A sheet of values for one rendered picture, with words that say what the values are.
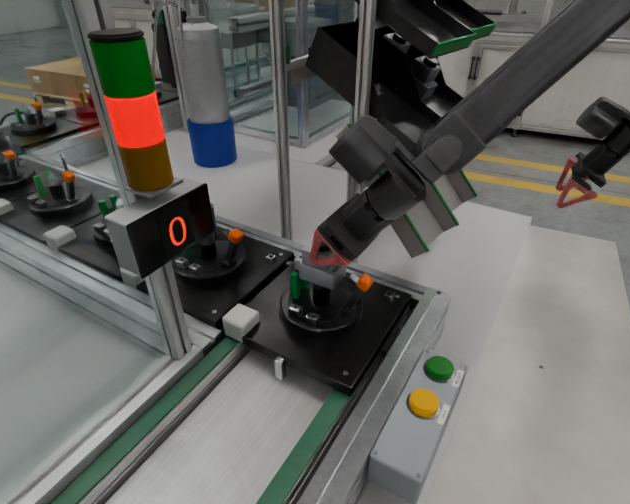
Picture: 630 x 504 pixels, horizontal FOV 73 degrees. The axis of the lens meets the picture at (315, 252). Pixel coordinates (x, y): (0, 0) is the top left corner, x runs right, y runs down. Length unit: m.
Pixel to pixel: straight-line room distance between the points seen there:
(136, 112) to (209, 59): 1.02
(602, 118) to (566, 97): 3.62
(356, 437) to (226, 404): 0.21
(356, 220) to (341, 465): 0.31
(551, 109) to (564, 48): 4.17
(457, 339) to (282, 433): 0.40
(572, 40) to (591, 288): 0.68
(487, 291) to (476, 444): 0.39
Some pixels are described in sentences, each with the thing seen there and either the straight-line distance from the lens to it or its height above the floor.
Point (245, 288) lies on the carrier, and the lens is 0.80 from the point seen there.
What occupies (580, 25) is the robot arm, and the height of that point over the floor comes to 1.41.
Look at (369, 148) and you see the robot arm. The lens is 0.53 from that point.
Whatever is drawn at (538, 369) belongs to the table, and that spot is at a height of 0.86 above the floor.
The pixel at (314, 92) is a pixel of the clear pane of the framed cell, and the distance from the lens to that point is 1.72.
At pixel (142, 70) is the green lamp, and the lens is 0.48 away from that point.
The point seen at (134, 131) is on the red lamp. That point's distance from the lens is 0.49.
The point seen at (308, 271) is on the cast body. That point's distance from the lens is 0.68.
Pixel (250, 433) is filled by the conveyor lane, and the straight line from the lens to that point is 0.67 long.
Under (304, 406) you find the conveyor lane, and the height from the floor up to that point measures 0.92.
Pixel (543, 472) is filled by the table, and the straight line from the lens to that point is 0.77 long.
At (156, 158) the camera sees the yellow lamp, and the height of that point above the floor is 1.30.
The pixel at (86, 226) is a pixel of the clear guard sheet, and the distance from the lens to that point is 0.53.
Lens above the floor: 1.48
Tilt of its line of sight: 35 degrees down
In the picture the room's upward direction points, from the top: straight up
